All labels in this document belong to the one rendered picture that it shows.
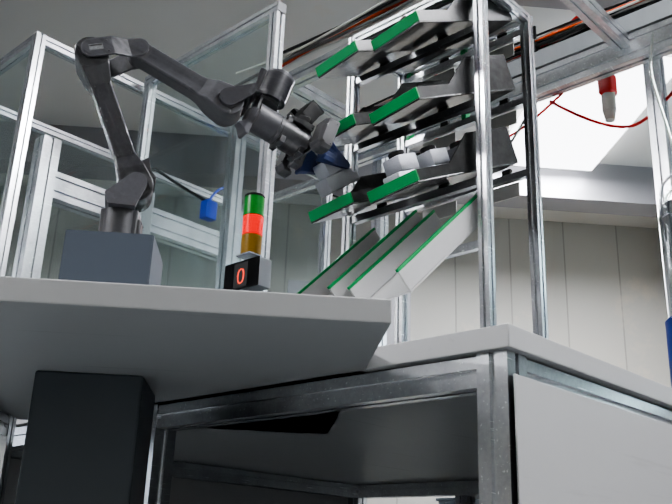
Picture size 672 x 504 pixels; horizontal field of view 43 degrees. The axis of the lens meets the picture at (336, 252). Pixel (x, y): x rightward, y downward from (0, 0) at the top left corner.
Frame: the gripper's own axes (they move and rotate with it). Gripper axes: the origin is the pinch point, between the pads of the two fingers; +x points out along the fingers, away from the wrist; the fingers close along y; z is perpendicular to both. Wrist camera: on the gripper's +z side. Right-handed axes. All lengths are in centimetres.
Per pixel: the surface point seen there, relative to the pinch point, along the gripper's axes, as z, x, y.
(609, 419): -40, 35, -47
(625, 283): 214, 353, 287
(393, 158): -1.9, 5.4, -15.7
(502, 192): 9.5, 33.6, -9.2
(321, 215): -9.5, 3.4, 2.2
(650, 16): 110, 85, 17
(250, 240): -1.6, 6.3, 47.0
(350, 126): 6.4, 0.0, -4.5
